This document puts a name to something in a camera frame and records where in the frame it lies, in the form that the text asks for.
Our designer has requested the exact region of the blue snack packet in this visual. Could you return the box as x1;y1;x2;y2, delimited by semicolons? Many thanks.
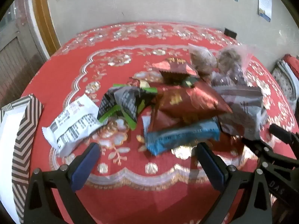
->
144;119;221;155

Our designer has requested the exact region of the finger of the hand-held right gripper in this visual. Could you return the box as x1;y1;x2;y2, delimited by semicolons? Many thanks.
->
242;139;283;166
270;124;299;155

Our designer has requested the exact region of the dark green snack packet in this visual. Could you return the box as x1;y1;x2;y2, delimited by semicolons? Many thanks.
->
182;78;199;88

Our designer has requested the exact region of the folded red fabric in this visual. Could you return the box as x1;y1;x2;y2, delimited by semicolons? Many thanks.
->
284;54;299;80

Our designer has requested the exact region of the grey printed snack packet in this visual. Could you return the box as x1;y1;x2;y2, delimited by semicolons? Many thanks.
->
215;86;267;140

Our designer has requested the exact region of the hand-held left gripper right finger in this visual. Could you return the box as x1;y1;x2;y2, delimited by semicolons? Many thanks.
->
195;142;273;224

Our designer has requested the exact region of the clear bag of brown snacks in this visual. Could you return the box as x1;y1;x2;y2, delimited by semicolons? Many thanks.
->
211;44;255;88
188;43;218;75

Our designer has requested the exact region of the wall calendar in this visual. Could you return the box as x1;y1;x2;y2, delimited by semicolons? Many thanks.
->
257;0;272;22

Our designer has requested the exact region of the large dark red snack packet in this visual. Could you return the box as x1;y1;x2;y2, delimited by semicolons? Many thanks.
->
149;85;234;133

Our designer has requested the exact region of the small dark red snack packet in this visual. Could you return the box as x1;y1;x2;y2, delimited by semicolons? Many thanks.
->
152;58;200;84

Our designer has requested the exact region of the white printed snack packet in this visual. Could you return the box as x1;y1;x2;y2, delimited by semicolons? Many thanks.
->
42;93;104;158

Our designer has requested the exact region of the patterned white cushion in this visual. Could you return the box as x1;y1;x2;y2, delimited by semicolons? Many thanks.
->
272;59;299;101

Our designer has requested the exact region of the red floral tablecloth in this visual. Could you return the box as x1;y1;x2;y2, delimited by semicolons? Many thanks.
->
17;21;299;224

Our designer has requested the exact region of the wooden door frame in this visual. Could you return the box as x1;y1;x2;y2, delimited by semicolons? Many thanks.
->
31;0;61;56

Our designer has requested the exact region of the striped cardboard box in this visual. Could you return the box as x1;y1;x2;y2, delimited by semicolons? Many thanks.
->
0;93;44;224

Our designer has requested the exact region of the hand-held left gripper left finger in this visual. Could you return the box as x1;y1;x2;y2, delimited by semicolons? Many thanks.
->
24;142;101;224

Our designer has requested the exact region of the brown shutter door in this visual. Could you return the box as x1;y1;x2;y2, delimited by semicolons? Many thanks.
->
0;0;50;108

